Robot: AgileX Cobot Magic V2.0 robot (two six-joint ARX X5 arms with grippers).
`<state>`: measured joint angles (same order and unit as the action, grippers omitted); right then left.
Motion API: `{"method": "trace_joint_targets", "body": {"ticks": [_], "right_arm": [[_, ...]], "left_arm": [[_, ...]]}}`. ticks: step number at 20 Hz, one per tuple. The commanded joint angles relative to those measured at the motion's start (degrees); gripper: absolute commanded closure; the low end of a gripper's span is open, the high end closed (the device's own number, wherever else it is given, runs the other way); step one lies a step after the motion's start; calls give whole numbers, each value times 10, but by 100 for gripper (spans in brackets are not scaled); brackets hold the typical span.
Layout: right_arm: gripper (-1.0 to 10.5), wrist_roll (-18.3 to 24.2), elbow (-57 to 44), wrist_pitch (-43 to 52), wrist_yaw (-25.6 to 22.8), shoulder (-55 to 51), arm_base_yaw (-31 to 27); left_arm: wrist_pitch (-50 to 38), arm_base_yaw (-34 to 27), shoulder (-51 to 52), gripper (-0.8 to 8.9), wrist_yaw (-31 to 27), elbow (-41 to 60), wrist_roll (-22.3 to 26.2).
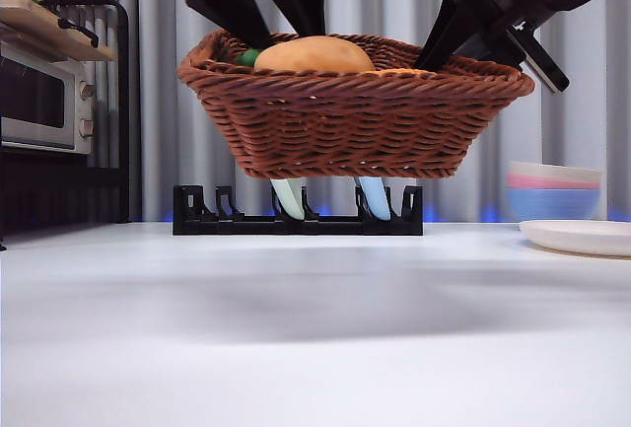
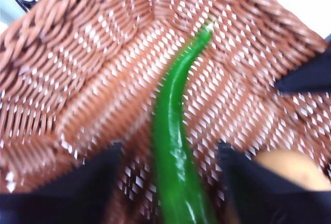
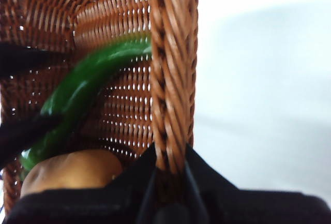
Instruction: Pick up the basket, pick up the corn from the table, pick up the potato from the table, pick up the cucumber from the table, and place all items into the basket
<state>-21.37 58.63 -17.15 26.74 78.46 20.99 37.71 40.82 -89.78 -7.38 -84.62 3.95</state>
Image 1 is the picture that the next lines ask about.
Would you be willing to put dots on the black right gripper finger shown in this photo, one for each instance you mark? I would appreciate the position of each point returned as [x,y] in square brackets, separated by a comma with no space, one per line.
[441,32]
[493,47]

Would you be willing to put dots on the brown potato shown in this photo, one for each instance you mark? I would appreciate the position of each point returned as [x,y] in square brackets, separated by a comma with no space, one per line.
[315,54]

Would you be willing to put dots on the green cucumber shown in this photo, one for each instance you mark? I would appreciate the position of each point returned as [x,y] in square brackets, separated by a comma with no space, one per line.
[248,57]

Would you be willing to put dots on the brown wicker basket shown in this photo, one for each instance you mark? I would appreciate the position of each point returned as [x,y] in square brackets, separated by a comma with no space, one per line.
[345,121]

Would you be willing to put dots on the grey curtain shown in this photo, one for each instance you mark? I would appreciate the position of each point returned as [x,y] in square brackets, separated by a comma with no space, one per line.
[384,3]

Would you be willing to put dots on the cream bowl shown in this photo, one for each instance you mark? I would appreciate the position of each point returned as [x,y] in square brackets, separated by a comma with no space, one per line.
[552,170]

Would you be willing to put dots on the pink bowl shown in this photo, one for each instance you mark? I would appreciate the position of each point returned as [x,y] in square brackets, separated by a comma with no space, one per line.
[532,183]

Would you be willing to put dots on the blue bowl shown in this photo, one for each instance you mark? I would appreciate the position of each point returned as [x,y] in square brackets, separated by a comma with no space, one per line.
[552,205]

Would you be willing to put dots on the pale blue plate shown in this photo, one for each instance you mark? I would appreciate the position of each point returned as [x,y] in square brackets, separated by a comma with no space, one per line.
[377,200]

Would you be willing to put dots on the pale green plate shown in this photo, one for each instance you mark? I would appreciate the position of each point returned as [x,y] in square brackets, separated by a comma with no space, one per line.
[289,200]

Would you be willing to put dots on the white plate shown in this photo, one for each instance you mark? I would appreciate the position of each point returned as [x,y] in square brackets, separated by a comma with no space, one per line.
[581,237]

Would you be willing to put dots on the silver toaster oven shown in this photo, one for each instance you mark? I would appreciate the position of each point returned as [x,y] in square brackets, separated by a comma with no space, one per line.
[29,101]

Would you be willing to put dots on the black dish rack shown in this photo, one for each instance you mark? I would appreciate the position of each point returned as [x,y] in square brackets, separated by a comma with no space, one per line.
[296,227]

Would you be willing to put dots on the black metal shelf frame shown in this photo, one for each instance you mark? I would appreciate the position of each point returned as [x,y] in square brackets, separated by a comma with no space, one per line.
[123,126]

